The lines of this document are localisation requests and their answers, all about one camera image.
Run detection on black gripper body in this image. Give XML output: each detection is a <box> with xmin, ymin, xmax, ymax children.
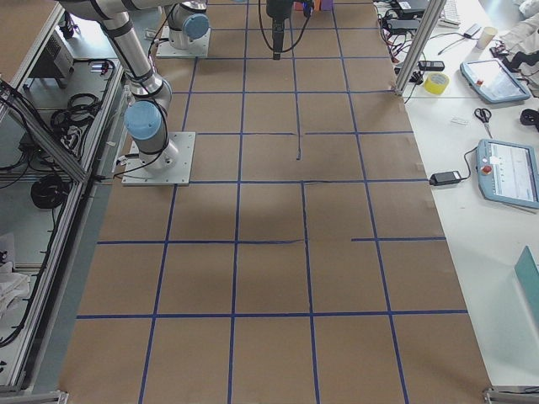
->
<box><xmin>265</xmin><ymin>0</ymin><xmax>292</xmax><ymax>25</ymax></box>
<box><xmin>301</xmin><ymin>0</ymin><xmax>316</xmax><ymax>17</ymax></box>

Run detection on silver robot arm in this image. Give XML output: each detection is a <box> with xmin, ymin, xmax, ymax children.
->
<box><xmin>60</xmin><ymin>1</ymin><xmax>210</xmax><ymax>183</ymax></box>
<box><xmin>165</xmin><ymin>0</ymin><xmax>314</xmax><ymax>56</ymax></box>

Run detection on purple foam cube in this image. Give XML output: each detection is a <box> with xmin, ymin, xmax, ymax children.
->
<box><xmin>320</xmin><ymin>0</ymin><xmax>334</xmax><ymax>11</ymax></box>

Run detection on yellow tape roll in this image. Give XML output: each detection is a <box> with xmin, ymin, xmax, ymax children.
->
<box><xmin>424</xmin><ymin>72</ymin><xmax>450</xmax><ymax>95</ymax></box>

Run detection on paper cup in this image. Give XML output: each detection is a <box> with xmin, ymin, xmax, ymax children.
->
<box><xmin>476</xmin><ymin>26</ymin><xmax>498</xmax><ymax>50</ymax></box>

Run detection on blue teach pendant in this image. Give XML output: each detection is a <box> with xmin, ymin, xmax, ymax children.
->
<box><xmin>476</xmin><ymin>139</ymin><xmax>538</xmax><ymax>210</ymax></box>
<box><xmin>460</xmin><ymin>59</ymin><xmax>531</xmax><ymax>104</ymax></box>

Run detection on black power adapter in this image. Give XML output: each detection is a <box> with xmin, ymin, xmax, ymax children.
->
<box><xmin>429</xmin><ymin>171</ymin><xmax>462</xmax><ymax>186</ymax></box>

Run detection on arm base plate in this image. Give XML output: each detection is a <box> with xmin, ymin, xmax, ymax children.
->
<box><xmin>156</xmin><ymin>26</ymin><xmax>211</xmax><ymax>59</ymax></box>
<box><xmin>121</xmin><ymin>132</ymin><xmax>196</xmax><ymax>186</ymax></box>

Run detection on aluminium frame post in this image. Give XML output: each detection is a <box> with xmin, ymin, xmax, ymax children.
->
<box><xmin>394</xmin><ymin>0</ymin><xmax>446</xmax><ymax>96</ymax></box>

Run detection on black handled scissors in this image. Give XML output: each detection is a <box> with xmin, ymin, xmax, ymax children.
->
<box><xmin>474</xmin><ymin>108</ymin><xmax>493</xmax><ymax>139</ymax></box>

